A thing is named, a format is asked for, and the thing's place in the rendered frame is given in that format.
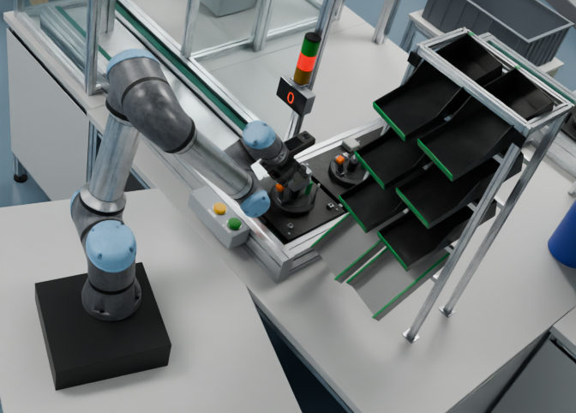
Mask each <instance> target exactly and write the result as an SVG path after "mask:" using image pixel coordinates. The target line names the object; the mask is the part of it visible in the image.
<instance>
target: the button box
mask: <svg viewBox="0 0 576 413"><path fill-rule="evenodd" d="M219 202H220V203H223V204H225V205H226V207H227V209H226V212H225V213H224V214H217V213H216V212H215V211H214V210H213V206H214V204H216V203H219ZM188 207H189V208H190V209H191V210H192V211H193V212H194V213H195V214H196V215H197V217H198V218H199V219H200V220H201V221H202V222H203V223H204V224H205V225H206V226H207V228H208V229H209V230H210V231H211V232H212V233H213V234H214V235H215V236H216V237H217V238H218V239H219V240H220V241H221V242H222V243H223V244H224V245H225V246H226V247H227V248H228V249H229V250H230V249H232V248H235V247H236V246H238V245H240V244H242V243H244V242H247V239H248V235H249V227H248V226H247V225H246V224H245V223H244V222H243V221H242V220H241V219H240V218H239V217H238V216H237V215H236V214H235V213H234V212H233V211H232V210H231V208H230V207H229V206H228V205H227V204H226V203H225V202H224V201H223V200H222V199H221V198H220V197H219V196H218V195H217V194H216V193H215V192H214V191H213V190H212V189H211V188H210V187H209V185H206V186H203V187H201V188H199V189H196V190H194V191H191V192H190V193H189V201H188ZM230 218H238V219H239V220H240V221H241V223H242V224H241V227H240V228H239V229H237V230H233V229H231V228H230V227H229V226H228V224H227V223H228V220H229V219H230Z"/></svg>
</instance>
